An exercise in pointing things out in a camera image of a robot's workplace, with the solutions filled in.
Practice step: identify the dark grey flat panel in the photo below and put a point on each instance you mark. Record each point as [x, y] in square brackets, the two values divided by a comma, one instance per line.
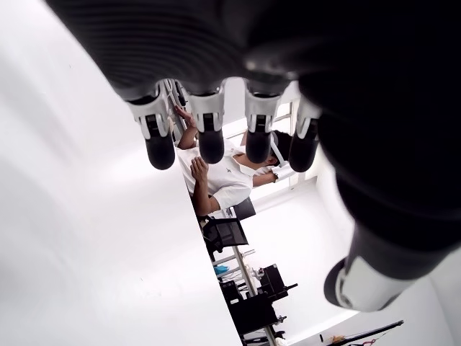
[246, 209]

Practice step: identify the person in white shirt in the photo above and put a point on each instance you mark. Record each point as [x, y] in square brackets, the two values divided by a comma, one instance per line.
[230, 180]

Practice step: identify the black machine block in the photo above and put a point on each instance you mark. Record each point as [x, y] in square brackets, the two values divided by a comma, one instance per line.
[275, 281]

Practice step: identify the black folding chair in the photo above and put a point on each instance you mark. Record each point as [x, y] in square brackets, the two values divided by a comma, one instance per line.
[227, 234]

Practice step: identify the white ladder rail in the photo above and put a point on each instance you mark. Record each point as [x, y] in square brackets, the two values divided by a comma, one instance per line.
[242, 266]

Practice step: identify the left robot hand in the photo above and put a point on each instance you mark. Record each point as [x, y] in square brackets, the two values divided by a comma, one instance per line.
[324, 72]

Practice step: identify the blue cloth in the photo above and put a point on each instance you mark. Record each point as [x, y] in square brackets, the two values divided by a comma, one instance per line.
[222, 270]

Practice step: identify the white VR headset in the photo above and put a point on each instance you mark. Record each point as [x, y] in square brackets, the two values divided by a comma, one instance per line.
[278, 155]

